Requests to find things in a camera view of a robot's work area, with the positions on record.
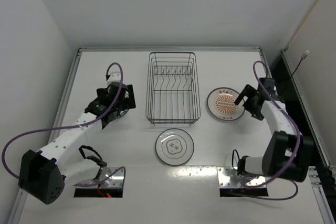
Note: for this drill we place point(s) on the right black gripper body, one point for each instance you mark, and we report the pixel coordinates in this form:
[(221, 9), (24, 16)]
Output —
[(248, 95)]

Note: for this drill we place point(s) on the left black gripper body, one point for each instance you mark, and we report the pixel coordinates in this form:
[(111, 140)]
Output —
[(128, 97)]

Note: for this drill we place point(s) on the orange sunburst plate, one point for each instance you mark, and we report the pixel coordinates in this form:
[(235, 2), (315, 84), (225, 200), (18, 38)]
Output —
[(221, 104)]

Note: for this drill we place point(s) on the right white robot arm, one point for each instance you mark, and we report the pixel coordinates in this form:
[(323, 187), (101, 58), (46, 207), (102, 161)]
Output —
[(288, 153)]

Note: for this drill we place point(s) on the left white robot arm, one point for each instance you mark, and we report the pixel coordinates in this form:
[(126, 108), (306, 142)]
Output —
[(44, 174)]

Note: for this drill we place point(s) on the white plate dark rim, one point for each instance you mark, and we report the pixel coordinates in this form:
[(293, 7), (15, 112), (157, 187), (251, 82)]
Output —
[(174, 147)]

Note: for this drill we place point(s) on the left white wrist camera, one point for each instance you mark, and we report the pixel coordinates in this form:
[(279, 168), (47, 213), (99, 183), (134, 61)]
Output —
[(114, 77)]

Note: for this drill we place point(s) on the grey wire dish rack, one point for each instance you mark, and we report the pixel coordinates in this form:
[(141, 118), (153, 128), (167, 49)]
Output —
[(172, 91)]

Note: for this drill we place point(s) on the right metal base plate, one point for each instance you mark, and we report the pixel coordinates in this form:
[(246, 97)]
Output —
[(228, 179)]

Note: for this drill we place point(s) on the metal base plate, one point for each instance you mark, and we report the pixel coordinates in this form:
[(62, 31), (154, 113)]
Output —
[(228, 179), (111, 178)]

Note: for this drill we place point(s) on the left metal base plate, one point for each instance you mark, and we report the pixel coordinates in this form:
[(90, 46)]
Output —
[(111, 178)]

